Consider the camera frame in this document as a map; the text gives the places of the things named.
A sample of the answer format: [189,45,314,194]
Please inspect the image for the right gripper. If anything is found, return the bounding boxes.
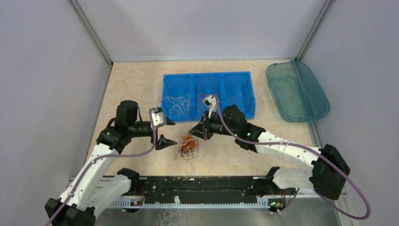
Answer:
[189,109,238,140]

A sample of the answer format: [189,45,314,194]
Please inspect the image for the orange cable bundle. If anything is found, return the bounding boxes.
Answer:
[173,133,200,161]

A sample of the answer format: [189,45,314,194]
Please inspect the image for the white thin cable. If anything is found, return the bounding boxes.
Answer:
[166,94,192,118]

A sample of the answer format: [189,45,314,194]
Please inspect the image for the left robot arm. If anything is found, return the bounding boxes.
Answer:
[45,100,177,226]

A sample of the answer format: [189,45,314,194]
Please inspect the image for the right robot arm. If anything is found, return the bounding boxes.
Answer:
[188,105,350,200]

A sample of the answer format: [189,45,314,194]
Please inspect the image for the blue three-compartment bin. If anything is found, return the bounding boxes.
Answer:
[161,72,256,122]

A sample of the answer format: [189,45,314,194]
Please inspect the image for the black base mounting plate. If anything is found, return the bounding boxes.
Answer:
[111,176,297,205]

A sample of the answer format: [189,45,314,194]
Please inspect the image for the teal transparent plastic lid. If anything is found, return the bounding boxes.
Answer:
[265,61,330,122]

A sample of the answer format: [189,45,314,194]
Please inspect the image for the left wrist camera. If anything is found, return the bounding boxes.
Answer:
[151,107,167,128]

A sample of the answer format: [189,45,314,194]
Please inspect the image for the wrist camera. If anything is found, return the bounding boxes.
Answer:
[151,107,167,128]
[202,95,217,118]

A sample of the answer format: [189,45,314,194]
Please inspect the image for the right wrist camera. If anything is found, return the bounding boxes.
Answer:
[202,95,217,118]

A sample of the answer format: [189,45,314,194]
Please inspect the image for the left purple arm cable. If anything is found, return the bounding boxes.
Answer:
[43,108,157,226]

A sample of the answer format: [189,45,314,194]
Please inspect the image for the aluminium front rail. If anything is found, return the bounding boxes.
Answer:
[64,176,348,209]

